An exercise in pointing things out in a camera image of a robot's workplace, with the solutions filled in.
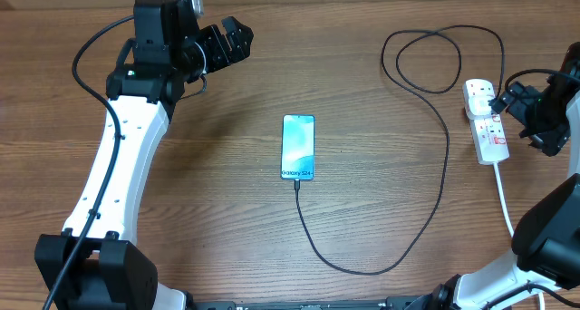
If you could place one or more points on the white power strip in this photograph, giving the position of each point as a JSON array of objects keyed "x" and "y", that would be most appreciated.
[{"x": 488, "y": 134}]

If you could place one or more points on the Samsung Galaxy smartphone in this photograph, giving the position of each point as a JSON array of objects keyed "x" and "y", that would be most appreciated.
[{"x": 297, "y": 151}]

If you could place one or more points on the white charger plug adapter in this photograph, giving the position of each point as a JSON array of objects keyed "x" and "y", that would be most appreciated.
[{"x": 478, "y": 107}]

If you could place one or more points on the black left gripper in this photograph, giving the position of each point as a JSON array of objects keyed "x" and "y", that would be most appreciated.
[{"x": 220, "y": 55}]

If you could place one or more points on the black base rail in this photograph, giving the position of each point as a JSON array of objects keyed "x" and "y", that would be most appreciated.
[{"x": 390, "y": 303}]

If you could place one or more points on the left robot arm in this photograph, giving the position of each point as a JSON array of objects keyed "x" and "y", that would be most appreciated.
[{"x": 94, "y": 262}]

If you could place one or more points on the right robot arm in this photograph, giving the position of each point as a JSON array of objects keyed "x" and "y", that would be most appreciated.
[{"x": 544, "y": 254}]

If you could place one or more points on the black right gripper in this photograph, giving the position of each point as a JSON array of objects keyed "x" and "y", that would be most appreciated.
[{"x": 516, "y": 101}]

